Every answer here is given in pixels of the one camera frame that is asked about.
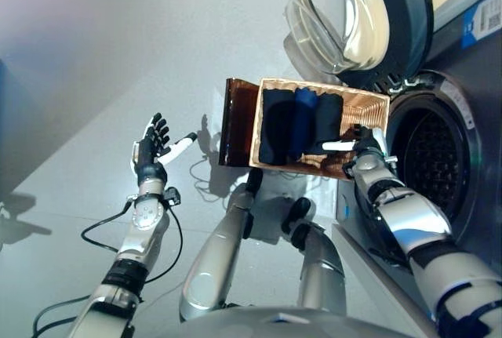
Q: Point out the brown glossy stool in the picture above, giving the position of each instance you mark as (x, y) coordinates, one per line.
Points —
(239, 126)

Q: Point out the blue label sticker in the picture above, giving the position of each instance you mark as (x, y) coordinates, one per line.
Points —
(470, 28)

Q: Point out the black cloth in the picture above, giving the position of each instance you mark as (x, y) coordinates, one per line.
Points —
(274, 126)

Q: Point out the blue cloth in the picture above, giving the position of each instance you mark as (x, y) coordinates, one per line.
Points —
(304, 118)

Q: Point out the light grey vertical panel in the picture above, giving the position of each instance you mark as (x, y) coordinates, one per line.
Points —
(451, 12)

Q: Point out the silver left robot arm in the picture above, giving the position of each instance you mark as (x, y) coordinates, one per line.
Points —
(145, 216)

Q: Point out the large flat wicker basket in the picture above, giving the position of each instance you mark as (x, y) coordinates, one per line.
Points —
(364, 106)

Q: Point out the silver right robot leg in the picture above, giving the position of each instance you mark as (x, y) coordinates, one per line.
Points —
(319, 267)

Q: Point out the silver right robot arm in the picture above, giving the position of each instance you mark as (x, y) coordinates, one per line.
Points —
(412, 212)

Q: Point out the grey robot torso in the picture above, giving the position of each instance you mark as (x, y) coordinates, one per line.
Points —
(274, 326)

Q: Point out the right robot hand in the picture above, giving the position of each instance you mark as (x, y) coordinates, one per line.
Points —
(370, 146)

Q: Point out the dark front-loading washing machine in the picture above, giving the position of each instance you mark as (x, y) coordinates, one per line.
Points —
(431, 150)

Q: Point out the dark grey cloth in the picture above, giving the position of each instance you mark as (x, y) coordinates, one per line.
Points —
(329, 118)

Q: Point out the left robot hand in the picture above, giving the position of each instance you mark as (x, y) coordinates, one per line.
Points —
(151, 150)

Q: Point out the round glass washer door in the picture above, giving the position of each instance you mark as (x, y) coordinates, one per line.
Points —
(408, 20)

